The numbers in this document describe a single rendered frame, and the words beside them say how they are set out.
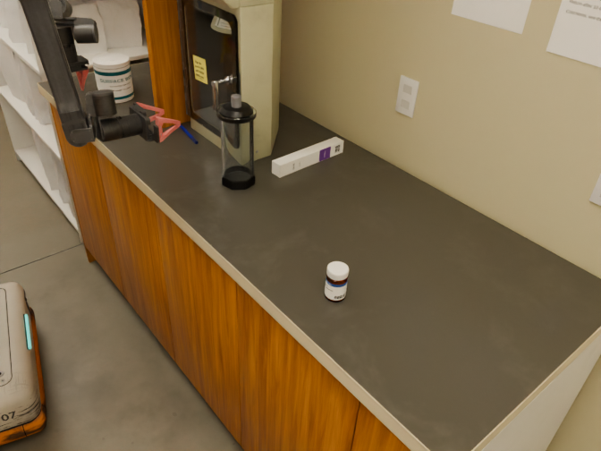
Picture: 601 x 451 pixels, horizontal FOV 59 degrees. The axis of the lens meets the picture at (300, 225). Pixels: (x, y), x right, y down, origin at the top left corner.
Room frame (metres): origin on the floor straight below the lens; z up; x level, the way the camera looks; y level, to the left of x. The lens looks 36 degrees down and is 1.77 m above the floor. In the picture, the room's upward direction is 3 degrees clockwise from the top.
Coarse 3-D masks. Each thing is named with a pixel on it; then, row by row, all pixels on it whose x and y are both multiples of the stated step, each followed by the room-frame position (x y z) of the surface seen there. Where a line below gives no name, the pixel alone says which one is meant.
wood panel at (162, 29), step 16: (144, 0) 1.68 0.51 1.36; (160, 0) 1.71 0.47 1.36; (176, 0) 1.74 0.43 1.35; (144, 16) 1.69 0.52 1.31; (160, 16) 1.70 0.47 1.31; (176, 16) 1.74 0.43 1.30; (160, 32) 1.70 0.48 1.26; (176, 32) 1.73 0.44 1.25; (160, 48) 1.69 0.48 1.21; (176, 48) 1.73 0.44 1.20; (160, 64) 1.69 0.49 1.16; (176, 64) 1.73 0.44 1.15; (160, 80) 1.69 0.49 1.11; (176, 80) 1.72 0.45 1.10; (160, 96) 1.68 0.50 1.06; (176, 96) 1.72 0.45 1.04; (176, 112) 1.72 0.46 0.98
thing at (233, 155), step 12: (252, 108) 1.38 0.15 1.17; (252, 120) 1.33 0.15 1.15; (228, 132) 1.31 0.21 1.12; (240, 132) 1.31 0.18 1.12; (228, 144) 1.31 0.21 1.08; (240, 144) 1.31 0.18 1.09; (228, 156) 1.31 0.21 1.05; (240, 156) 1.31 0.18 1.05; (228, 168) 1.31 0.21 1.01; (240, 168) 1.31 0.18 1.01; (240, 180) 1.31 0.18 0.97
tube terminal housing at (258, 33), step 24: (240, 0) 1.46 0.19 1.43; (264, 0) 1.51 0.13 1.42; (240, 24) 1.46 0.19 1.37; (264, 24) 1.51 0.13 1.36; (240, 48) 1.46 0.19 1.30; (264, 48) 1.51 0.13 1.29; (264, 72) 1.51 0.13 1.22; (264, 96) 1.51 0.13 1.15; (192, 120) 1.68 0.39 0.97; (264, 120) 1.51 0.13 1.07; (216, 144) 1.57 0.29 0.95; (264, 144) 1.51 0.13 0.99
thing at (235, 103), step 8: (232, 96) 1.35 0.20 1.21; (240, 96) 1.35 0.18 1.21; (224, 104) 1.36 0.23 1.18; (232, 104) 1.35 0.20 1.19; (240, 104) 1.35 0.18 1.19; (248, 104) 1.37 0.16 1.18; (224, 112) 1.32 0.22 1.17; (232, 112) 1.32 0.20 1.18; (240, 112) 1.32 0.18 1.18; (248, 112) 1.33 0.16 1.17
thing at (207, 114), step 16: (192, 0) 1.62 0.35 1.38; (192, 16) 1.62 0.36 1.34; (208, 16) 1.55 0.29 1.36; (224, 16) 1.49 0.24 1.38; (192, 32) 1.63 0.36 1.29; (208, 32) 1.56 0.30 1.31; (224, 32) 1.49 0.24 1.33; (192, 48) 1.63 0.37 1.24; (208, 48) 1.56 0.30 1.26; (224, 48) 1.49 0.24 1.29; (192, 64) 1.64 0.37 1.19; (208, 64) 1.56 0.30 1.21; (224, 64) 1.50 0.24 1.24; (192, 80) 1.64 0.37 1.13; (208, 80) 1.57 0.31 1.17; (192, 96) 1.65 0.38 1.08; (208, 96) 1.57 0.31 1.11; (224, 96) 1.50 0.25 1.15; (192, 112) 1.66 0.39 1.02; (208, 112) 1.58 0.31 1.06; (208, 128) 1.58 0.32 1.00
